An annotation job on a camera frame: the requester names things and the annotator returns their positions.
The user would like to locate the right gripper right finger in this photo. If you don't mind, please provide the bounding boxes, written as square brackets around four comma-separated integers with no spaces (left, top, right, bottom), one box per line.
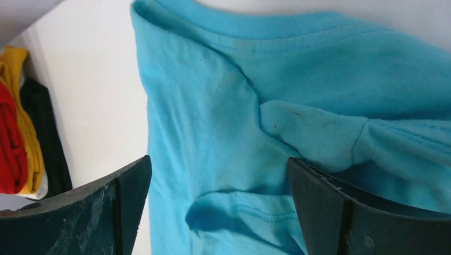
[287,158,450,255]

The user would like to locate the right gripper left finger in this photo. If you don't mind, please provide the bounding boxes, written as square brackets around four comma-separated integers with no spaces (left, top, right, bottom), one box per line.
[1,156,152,254]

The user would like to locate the turquoise t shirt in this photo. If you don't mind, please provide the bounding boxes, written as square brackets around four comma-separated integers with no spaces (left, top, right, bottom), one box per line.
[131,1,450,254]

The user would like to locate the white folded t shirt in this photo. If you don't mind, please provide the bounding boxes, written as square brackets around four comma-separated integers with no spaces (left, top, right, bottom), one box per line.
[16,170,48,201]

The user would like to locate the red folded t shirt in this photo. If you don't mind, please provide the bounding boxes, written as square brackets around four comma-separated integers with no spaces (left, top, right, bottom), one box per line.
[1,83,29,194]

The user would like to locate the black folded t shirt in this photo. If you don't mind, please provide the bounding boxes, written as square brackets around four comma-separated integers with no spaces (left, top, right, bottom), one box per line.
[20,78,73,198]

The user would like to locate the orange folded t shirt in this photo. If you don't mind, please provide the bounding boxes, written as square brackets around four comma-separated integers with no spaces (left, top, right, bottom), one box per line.
[1,45,44,195]

